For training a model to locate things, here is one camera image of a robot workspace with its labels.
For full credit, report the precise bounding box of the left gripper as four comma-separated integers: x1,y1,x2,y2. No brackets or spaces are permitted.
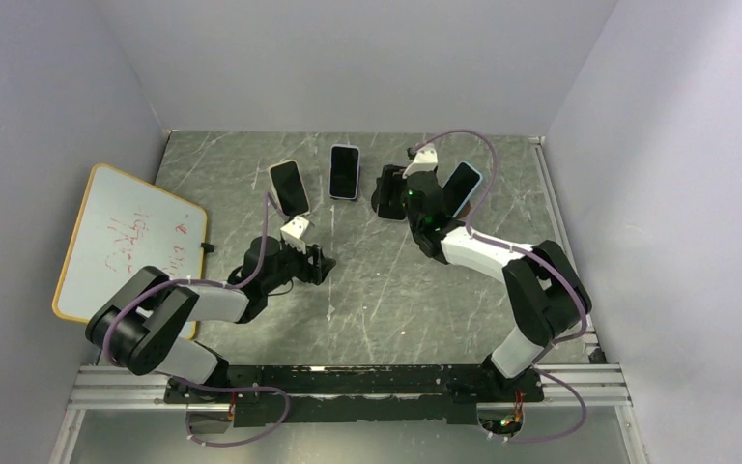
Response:
263,238,336,293

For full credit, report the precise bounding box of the phone with lilac case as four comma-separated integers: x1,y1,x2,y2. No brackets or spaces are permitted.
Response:
328,144,360,201

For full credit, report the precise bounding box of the phone with light blue case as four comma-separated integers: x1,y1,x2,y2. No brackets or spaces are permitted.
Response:
442,161,483,218

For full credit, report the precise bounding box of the phone with beige case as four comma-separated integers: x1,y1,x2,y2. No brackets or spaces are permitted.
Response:
269,159,310,218

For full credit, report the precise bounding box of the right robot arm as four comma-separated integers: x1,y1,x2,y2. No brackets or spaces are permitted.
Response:
372,164,591,400

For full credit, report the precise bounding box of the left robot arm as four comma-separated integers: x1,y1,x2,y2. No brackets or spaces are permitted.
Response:
85,237,336,402

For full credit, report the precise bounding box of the dark wooden phone stand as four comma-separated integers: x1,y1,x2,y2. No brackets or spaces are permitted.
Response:
455,202,471,219

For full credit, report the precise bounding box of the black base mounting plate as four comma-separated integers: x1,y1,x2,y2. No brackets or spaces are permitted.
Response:
163,364,544,427

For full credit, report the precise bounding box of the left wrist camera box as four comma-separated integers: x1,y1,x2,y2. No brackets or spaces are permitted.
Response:
280,216,314,254

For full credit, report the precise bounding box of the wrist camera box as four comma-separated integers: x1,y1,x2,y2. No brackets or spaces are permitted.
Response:
280,216,314,254
402,143,438,178

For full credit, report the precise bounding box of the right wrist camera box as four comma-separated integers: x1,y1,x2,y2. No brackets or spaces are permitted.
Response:
402,143,438,178

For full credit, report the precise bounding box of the whiteboard with yellow frame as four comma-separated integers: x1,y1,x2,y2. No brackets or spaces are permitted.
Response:
51,163,208,323

